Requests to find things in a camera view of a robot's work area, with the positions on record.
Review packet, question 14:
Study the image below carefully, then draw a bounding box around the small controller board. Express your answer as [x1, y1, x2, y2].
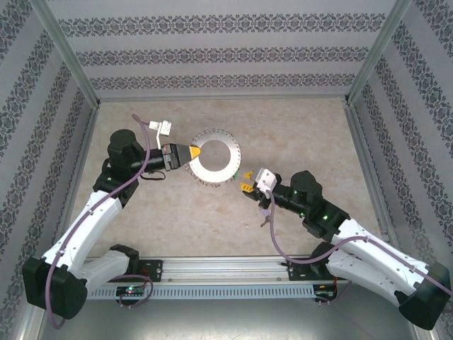
[313, 289, 339, 304]
[116, 285, 147, 298]

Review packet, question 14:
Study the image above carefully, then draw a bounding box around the aluminium frame side rail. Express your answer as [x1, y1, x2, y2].
[343, 98, 440, 340]
[21, 101, 103, 340]

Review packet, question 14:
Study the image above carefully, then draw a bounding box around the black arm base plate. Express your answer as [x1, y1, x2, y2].
[136, 259, 164, 283]
[285, 258, 314, 283]

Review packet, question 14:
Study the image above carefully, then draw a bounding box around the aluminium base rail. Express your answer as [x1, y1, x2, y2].
[161, 256, 291, 283]

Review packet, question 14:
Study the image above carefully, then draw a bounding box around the white slotted cable duct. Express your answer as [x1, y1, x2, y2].
[84, 284, 351, 301]

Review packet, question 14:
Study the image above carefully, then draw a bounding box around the aluminium frame post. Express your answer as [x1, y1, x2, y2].
[30, 0, 103, 107]
[344, 0, 414, 105]

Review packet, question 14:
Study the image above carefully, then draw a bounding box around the short purple cable loop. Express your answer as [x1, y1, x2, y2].
[118, 274, 154, 310]

